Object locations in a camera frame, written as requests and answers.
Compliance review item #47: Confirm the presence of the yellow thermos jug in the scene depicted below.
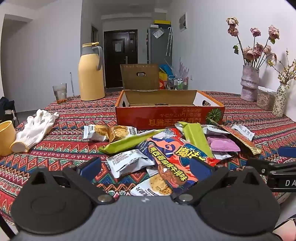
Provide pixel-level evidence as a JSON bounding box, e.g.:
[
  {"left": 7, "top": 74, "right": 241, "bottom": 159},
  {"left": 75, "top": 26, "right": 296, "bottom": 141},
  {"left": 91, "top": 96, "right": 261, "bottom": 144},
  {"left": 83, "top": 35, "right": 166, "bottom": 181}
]
[{"left": 78, "top": 42, "right": 106, "bottom": 101}]

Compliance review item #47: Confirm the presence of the grey refrigerator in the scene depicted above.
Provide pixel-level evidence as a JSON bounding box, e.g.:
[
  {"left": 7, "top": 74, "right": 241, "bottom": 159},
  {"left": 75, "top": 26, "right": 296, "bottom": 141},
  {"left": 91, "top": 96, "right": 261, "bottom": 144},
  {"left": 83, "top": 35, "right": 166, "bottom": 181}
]
[{"left": 147, "top": 26, "right": 173, "bottom": 70}]

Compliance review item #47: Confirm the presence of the woven tissue box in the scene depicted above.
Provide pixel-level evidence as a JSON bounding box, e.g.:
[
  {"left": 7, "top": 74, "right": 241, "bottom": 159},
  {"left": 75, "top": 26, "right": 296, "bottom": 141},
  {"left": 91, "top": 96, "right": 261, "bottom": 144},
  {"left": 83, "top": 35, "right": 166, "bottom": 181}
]
[{"left": 257, "top": 86, "right": 277, "bottom": 111}]

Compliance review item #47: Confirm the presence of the white cotton glove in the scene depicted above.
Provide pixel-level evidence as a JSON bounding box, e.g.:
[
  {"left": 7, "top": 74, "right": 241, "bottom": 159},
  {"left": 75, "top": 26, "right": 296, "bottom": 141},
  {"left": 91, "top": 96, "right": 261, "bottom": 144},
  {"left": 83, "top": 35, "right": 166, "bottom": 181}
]
[{"left": 10, "top": 109, "right": 59, "bottom": 153}]

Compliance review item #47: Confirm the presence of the large red chip bag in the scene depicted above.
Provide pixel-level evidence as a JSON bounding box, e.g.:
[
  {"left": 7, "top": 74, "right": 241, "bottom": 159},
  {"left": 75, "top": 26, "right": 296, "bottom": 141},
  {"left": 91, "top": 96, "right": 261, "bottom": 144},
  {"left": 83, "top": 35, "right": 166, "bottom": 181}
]
[{"left": 136, "top": 128, "right": 221, "bottom": 194}]

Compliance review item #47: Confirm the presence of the long golden striped packet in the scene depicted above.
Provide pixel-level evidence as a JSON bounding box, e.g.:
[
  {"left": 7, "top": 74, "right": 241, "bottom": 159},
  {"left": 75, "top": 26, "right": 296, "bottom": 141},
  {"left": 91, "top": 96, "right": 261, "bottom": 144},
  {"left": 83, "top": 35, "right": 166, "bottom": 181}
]
[{"left": 218, "top": 125, "right": 262, "bottom": 155}]

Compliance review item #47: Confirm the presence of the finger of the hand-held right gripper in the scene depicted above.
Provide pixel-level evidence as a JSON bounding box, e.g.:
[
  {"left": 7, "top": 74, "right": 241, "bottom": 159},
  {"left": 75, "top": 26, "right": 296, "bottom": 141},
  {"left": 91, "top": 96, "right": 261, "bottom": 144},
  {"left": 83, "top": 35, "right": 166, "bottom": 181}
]
[
  {"left": 278, "top": 146, "right": 296, "bottom": 160},
  {"left": 246, "top": 158, "right": 286, "bottom": 174}
]

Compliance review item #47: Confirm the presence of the purple lavender bouquet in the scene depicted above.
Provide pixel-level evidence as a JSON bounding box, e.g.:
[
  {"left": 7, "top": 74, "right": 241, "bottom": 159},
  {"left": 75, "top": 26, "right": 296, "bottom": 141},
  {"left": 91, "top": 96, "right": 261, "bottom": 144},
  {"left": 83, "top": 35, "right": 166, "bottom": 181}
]
[{"left": 173, "top": 58, "right": 190, "bottom": 78}]

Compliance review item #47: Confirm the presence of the drinking glass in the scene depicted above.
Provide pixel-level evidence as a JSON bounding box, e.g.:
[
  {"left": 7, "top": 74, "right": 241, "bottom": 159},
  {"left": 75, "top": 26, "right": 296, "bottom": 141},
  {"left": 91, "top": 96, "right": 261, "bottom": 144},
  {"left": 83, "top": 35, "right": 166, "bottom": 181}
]
[{"left": 53, "top": 83, "right": 68, "bottom": 104}]

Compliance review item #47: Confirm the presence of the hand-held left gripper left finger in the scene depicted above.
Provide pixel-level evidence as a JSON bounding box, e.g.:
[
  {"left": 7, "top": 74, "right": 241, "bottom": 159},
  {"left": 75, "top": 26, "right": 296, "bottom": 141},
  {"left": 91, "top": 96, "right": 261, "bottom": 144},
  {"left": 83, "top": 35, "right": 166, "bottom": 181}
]
[{"left": 27, "top": 157, "right": 114, "bottom": 205}]

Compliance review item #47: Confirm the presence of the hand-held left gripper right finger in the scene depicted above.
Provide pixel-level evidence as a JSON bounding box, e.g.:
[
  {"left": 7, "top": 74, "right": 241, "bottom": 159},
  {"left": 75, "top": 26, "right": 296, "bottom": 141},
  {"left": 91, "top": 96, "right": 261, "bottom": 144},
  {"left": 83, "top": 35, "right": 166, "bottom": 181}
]
[{"left": 171, "top": 158, "right": 269, "bottom": 206}]

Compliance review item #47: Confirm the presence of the red yellow box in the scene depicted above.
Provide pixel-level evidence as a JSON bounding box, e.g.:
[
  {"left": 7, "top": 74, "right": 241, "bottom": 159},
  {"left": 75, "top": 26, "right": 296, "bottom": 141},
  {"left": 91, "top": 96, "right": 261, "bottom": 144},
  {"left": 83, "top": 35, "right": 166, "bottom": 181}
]
[{"left": 159, "top": 72, "right": 168, "bottom": 90}]

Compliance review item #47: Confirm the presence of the pink ribbed vase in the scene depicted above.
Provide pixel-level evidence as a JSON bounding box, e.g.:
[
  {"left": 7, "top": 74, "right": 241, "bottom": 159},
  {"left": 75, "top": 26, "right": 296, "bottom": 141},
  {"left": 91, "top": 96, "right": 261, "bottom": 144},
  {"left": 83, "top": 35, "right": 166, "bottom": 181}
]
[{"left": 240, "top": 65, "right": 260, "bottom": 102}]

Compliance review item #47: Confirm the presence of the pink snack packet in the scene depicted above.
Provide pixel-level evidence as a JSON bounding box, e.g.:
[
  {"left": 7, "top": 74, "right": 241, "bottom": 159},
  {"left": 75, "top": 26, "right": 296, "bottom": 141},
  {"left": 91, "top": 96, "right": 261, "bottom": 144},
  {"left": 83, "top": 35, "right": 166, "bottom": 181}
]
[{"left": 206, "top": 136, "right": 241, "bottom": 152}]

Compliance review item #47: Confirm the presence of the yellow cup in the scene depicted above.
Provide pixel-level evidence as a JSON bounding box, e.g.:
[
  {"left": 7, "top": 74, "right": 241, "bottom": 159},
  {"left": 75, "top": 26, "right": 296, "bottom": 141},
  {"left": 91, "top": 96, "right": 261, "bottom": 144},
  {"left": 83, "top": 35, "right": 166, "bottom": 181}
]
[{"left": 0, "top": 120, "right": 16, "bottom": 157}]

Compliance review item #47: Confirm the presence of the bunch of dried roses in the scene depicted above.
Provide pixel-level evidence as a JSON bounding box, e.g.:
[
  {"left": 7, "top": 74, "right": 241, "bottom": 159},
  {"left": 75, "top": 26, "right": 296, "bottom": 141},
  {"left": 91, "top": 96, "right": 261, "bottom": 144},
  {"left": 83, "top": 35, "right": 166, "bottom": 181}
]
[{"left": 226, "top": 17, "right": 280, "bottom": 69}]

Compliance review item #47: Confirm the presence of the wire storage cart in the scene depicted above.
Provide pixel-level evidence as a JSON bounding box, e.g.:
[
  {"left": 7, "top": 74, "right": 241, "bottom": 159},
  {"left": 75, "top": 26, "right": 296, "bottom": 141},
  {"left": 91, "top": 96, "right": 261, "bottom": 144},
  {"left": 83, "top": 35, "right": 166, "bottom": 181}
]
[{"left": 167, "top": 75, "right": 189, "bottom": 90}]

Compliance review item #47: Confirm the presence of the person's leg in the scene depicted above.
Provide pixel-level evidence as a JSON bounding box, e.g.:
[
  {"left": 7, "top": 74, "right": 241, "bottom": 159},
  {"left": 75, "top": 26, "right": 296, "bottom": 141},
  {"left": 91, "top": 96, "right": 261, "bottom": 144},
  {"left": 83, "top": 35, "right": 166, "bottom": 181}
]
[{"left": 273, "top": 214, "right": 296, "bottom": 241}]

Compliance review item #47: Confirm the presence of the black folding chair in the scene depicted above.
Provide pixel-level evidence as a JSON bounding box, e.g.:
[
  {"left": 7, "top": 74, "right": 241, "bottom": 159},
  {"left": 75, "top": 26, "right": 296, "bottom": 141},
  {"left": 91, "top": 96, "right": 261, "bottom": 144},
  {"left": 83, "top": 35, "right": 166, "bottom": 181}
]
[{"left": 0, "top": 97, "right": 20, "bottom": 127}]

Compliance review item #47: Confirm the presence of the blue bag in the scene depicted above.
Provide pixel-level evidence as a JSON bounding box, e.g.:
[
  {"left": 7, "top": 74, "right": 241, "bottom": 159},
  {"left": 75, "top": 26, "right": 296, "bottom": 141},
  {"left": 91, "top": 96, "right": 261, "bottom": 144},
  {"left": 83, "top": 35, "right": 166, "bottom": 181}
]
[{"left": 159, "top": 64, "right": 174, "bottom": 77}]

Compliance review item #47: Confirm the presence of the white folded umbrella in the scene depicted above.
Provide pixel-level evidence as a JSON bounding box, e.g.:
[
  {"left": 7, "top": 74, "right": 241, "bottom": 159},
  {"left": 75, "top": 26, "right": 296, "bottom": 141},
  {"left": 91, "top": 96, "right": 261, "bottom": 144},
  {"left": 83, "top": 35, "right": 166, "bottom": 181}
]
[{"left": 166, "top": 27, "right": 173, "bottom": 56}]

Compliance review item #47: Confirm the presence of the green snack bar packet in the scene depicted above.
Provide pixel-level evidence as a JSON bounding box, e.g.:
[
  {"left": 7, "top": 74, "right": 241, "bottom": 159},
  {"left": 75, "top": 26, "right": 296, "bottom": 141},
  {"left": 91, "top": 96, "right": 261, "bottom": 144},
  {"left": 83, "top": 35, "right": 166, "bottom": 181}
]
[
  {"left": 98, "top": 129, "right": 166, "bottom": 154},
  {"left": 179, "top": 122, "right": 214, "bottom": 159}
]

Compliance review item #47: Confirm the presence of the dark entrance door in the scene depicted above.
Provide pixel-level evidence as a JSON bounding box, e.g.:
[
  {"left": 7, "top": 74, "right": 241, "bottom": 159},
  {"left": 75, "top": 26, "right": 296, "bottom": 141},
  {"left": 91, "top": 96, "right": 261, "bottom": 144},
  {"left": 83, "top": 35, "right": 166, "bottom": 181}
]
[{"left": 104, "top": 30, "right": 138, "bottom": 89}]

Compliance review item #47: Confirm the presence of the orange cardboard box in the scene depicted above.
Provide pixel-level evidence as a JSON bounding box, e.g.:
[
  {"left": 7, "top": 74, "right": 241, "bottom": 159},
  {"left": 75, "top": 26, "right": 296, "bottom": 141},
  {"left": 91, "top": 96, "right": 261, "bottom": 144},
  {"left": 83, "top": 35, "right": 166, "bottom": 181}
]
[{"left": 115, "top": 90, "right": 225, "bottom": 131}]

